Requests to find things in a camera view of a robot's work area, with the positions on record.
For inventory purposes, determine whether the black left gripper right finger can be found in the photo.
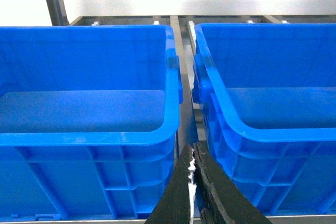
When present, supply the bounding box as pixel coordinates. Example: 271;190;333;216
193;141;271;223

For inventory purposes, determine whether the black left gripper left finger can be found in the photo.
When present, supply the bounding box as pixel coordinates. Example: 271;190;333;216
145;144;195;223

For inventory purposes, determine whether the large blue plastic crate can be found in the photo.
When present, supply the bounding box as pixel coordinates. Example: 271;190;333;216
192;23;335;215

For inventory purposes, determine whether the blue crate at left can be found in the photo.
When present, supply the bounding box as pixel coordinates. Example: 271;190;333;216
1;25;183;222

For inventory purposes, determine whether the metal shelf rack frame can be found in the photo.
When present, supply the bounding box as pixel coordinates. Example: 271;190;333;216
39;0;336;224

